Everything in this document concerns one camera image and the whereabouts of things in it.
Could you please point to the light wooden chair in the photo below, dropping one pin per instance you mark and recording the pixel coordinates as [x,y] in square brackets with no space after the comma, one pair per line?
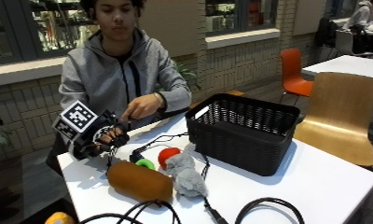
[341,118]

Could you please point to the the person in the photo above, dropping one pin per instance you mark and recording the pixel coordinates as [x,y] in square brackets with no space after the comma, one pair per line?
[103,77]

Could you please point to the white marker cube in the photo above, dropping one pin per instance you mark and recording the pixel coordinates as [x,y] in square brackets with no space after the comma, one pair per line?
[76,118]

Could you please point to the red plush ball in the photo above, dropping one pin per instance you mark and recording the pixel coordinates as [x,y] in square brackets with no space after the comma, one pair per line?
[168,155]

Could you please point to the grey plush toy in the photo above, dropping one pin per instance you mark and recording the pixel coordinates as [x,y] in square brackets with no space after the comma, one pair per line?
[185,174]

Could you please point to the small dark connector block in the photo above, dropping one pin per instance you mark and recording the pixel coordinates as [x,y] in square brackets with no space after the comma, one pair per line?
[136,155]

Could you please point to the orange plastic chair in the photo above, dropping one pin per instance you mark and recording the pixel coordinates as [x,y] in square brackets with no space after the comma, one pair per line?
[294,76]

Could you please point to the black woven plastic basket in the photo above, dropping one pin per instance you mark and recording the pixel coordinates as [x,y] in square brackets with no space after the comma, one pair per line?
[240,133]

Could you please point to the brown plush loaf toy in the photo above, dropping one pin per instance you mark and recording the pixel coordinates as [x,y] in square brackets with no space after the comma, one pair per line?
[140,181]

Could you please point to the green leafy plant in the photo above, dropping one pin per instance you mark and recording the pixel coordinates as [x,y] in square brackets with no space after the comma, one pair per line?
[187,76]

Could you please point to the white side table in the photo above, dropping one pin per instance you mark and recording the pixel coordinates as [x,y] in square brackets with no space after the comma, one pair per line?
[348,67]

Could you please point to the large dark-framed window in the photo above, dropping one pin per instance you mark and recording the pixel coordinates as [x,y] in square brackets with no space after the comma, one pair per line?
[34,28]

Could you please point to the small dark-framed window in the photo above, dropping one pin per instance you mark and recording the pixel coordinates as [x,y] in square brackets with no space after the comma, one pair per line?
[240,15]

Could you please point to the grey chair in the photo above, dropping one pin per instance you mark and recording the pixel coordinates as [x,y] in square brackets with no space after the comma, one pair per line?
[348,42]

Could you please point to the black jacket on chair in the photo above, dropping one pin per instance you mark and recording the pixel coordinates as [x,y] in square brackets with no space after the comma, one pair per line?
[326,31]

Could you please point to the yellow round object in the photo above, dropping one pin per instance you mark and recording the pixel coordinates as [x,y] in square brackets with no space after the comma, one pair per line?
[60,218]

